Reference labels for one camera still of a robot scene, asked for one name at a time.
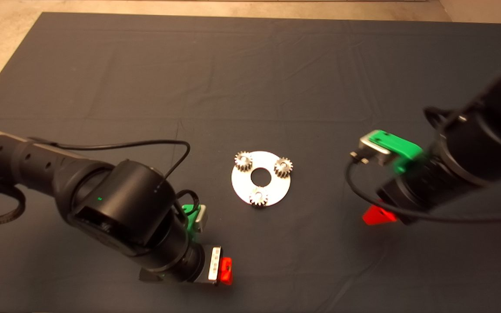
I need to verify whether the silver left camera box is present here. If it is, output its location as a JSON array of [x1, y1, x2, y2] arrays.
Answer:
[[194, 205, 208, 233]]

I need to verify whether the round metal carrier plate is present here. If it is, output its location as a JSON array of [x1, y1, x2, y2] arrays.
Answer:
[[231, 151, 291, 207]]

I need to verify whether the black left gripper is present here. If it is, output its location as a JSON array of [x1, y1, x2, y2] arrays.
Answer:
[[140, 245, 234, 286]]

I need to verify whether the green left camera mount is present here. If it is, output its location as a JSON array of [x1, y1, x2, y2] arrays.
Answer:
[[182, 204, 203, 233]]

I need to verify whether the dark grey table cloth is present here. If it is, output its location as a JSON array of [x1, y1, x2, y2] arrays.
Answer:
[[0, 12, 501, 313]]

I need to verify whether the silver right camera box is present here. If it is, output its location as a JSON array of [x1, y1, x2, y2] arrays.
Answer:
[[358, 133, 395, 166]]

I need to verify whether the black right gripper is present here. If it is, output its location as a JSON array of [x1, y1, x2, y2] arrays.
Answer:
[[362, 163, 452, 226]]

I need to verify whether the silver camera box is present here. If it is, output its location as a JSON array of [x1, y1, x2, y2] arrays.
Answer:
[[358, 133, 395, 166], [194, 205, 208, 233]]

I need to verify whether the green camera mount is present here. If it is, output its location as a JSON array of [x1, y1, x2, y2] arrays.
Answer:
[[182, 204, 203, 233], [370, 130, 424, 175]]

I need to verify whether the thin black left camera cable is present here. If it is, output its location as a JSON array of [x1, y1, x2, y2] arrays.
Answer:
[[29, 138, 201, 218]]

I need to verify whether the small steel planetary gear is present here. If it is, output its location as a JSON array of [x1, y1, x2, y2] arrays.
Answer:
[[249, 187, 270, 208], [234, 151, 254, 172], [274, 157, 294, 178]]

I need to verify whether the green right camera mount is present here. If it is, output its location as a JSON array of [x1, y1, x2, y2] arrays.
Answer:
[[370, 130, 424, 175]]

